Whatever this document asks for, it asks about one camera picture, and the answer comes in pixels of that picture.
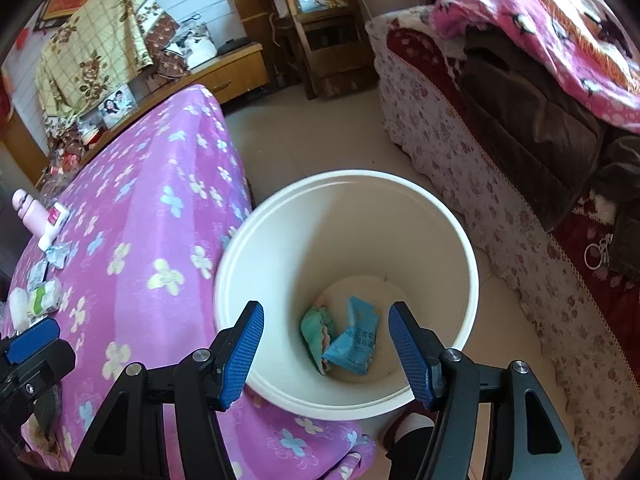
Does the white rounded item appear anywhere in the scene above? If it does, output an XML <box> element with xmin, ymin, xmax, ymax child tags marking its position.
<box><xmin>7</xmin><ymin>287</ymin><xmax>30</xmax><ymax>335</ymax></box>

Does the pink printed blanket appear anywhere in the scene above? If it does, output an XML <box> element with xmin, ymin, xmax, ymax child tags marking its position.
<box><xmin>432</xmin><ymin>0</ymin><xmax>640</xmax><ymax>133</ymax></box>

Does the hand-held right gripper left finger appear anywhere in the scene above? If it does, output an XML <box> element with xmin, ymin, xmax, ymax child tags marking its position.
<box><xmin>70</xmin><ymin>301</ymin><xmax>264</xmax><ymax>480</ymax></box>

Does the white plastic bucket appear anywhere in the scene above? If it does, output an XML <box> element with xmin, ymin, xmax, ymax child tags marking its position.
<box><xmin>212</xmin><ymin>170</ymin><xmax>481</xmax><ymax>418</ymax></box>

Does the pink bottle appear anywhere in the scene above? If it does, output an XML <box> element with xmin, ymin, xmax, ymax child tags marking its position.
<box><xmin>12</xmin><ymin>188</ymin><xmax>48</xmax><ymax>236</ymax></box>

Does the metal key ring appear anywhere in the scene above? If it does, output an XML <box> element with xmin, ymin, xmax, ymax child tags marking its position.
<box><xmin>582</xmin><ymin>235</ymin><xmax>613</xmax><ymax>271</ymax></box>

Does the wooden chair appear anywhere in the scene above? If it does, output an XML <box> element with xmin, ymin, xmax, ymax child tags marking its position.
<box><xmin>272</xmin><ymin>0</ymin><xmax>378</xmax><ymax>101</ymax></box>

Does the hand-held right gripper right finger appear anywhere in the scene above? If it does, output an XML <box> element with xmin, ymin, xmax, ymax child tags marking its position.
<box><xmin>389</xmin><ymin>301</ymin><xmax>586</xmax><ymax>480</ymax></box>

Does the framed photo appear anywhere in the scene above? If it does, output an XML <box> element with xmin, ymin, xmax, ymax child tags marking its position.
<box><xmin>97</xmin><ymin>87</ymin><xmax>138</xmax><ymax>130</ymax></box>

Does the pile of plastic bags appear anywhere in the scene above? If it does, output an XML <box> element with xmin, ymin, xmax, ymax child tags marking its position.
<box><xmin>37</xmin><ymin>125</ymin><xmax>108</xmax><ymax>206</ymax></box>

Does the silver white packet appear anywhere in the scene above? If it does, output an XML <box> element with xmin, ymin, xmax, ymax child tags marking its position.
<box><xmin>27</xmin><ymin>262</ymin><xmax>51</xmax><ymax>291</ymax></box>

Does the small crumpled silver wrapper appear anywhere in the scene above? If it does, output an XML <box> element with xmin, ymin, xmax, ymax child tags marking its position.
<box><xmin>46</xmin><ymin>242</ymin><xmax>72</xmax><ymax>268</ymax></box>

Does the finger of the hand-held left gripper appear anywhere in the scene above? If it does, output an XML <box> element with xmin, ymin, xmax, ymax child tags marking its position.
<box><xmin>0</xmin><ymin>384</ymin><xmax>64</xmax><ymax>457</ymax></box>
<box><xmin>0</xmin><ymin>317</ymin><xmax>77</xmax><ymax>401</ymax></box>

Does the floral bed sheet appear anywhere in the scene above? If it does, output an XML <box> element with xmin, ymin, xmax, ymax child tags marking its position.
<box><xmin>365</xmin><ymin>5</ymin><xmax>636</xmax><ymax>471</ymax></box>

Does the person's leg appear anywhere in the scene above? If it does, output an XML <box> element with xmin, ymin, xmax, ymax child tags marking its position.
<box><xmin>382</xmin><ymin>412</ymin><xmax>436</xmax><ymax>480</ymax></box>

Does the wooden cabinet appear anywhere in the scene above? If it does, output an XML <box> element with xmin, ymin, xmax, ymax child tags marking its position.
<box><xmin>5</xmin><ymin>42</ymin><xmax>271</xmax><ymax>186</ymax></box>

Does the brown patterned bag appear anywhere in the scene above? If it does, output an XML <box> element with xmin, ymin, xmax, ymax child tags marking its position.
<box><xmin>144</xmin><ymin>12</ymin><xmax>193</xmax><ymax>81</ymax></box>

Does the white tube with red label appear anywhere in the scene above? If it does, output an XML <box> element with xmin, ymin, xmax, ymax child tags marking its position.
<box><xmin>39</xmin><ymin>201</ymin><xmax>69</xmax><ymax>251</ymax></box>

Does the blue snack packet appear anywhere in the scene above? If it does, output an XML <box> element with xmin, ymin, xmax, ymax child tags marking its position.
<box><xmin>321</xmin><ymin>296</ymin><xmax>382</xmax><ymax>376</ymax></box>

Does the yellow floral cloth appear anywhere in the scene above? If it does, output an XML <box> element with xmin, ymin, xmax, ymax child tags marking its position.
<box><xmin>37</xmin><ymin>0</ymin><xmax>166</xmax><ymax>133</ymax></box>

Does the green white packet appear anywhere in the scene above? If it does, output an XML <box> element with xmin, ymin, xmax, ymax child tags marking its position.
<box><xmin>27</xmin><ymin>278</ymin><xmax>63</xmax><ymax>318</ymax></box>

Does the brown cloth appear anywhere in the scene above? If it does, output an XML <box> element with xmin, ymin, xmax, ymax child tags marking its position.
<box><xmin>460</xmin><ymin>30</ymin><xmax>613</xmax><ymax>231</ymax></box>

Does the pink floral tablecloth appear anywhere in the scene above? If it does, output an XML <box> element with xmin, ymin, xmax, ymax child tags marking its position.
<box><xmin>0</xmin><ymin>84</ymin><xmax>378</xmax><ymax>480</ymax></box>

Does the dark red floral blanket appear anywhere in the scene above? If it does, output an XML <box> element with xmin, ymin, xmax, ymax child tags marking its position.
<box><xmin>387</xmin><ymin>7</ymin><xmax>640</xmax><ymax>361</ymax></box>

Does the green wrapper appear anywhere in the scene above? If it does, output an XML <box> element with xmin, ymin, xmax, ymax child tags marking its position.
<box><xmin>300</xmin><ymin>305</ymin><xmax>338</xmax><ymax>373</ymax></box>

